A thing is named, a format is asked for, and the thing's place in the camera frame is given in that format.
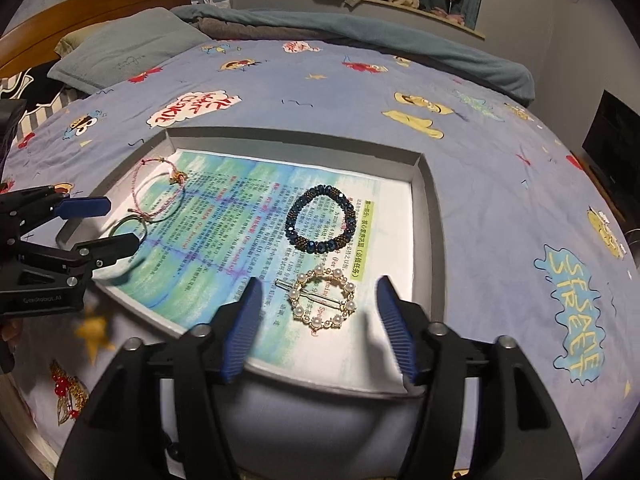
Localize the grey shallow cardboard tray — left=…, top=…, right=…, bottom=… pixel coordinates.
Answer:
left=56, top=127, right=445, bottom=398

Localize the grey-green pillow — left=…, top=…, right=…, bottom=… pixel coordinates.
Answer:
left=48, top=8, right=208, bottom=94

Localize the teal folded blanket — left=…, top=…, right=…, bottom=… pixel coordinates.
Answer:
left=171, top=4, right=535, bottom=104

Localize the blue Sesame Street bedsheet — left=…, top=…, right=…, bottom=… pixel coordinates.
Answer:
left=2, top=40, right=639, bottom=479

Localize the dark blue beaded bracelet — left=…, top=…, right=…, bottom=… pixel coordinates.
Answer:
left=284, top=184, right=358, bottom=255

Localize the wooden headboard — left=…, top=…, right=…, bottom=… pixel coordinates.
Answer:
left=1, top=0, right=191, bottom=78

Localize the wooden window sill shelf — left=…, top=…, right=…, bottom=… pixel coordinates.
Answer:
left=336, top=0, right=486, bottom=41

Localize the black television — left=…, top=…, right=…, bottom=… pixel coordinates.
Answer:
left=582, top=90, right=639, bottom=206

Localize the pearl gold round hair clip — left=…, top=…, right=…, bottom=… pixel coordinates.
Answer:
left=276, top=264, right=357, bottom=334

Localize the pink cord bracelet with charm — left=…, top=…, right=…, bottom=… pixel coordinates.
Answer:
left=127, top=156, right=189, bottom=224

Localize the black white striped cushion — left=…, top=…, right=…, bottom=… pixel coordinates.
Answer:
left=1, top=61, right=87, bottom=143

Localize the printed blue-green paper sheet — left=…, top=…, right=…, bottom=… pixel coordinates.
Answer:
left=104, top=150, right=382, bottom=367

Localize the thin silver ring bangle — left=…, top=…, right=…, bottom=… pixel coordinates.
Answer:
left=108, top=214, right=149, bottom=245

